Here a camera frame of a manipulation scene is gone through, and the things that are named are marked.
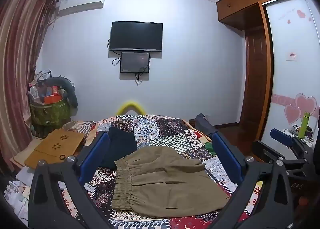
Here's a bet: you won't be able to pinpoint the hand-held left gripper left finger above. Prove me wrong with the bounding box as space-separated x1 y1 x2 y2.
27 131 112 229

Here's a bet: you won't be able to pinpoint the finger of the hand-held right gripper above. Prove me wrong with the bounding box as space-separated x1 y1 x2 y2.
270 128 304 148

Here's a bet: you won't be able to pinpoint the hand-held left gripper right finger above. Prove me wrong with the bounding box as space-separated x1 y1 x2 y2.
207 132 294 229

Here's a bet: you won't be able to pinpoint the olive green pants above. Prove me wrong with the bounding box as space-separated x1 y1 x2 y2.
111 146 230 218

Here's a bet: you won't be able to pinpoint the white bedside cabinet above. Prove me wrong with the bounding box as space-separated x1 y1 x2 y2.
280 125 316 147

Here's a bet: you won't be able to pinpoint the green drinking bottle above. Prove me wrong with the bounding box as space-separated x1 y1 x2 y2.
297 112 310 139

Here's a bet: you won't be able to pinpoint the dark navy folded garment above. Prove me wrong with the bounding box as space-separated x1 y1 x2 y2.
101 126 138 169

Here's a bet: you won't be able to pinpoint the dark blue bag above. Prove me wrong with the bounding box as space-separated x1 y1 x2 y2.
194 113 215 131

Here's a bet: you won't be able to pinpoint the wooden lap desk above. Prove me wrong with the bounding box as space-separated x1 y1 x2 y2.
24 129 86 169

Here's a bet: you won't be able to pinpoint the yellow curved object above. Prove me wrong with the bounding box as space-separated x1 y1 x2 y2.
116 100 146 116

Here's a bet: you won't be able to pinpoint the patchwork printed bedspread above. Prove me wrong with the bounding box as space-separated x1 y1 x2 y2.
59 114 265 229

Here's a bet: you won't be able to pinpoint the pile of papers and cloths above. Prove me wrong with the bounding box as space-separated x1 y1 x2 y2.
4 166 35 227

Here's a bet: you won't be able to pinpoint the striped red curtain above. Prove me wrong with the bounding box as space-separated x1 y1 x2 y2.
0 0 59 173

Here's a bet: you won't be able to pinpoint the white air conditioner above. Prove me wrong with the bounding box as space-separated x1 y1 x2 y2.
58 0 107 15

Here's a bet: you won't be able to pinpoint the black dangling monitor cable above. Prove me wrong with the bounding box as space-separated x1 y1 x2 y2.
135 65 150 86

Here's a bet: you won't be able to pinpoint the small black wall monitor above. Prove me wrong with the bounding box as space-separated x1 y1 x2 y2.
120 52 150 73

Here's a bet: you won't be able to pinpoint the large black wall television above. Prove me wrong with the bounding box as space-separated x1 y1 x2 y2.
109 21 163 52

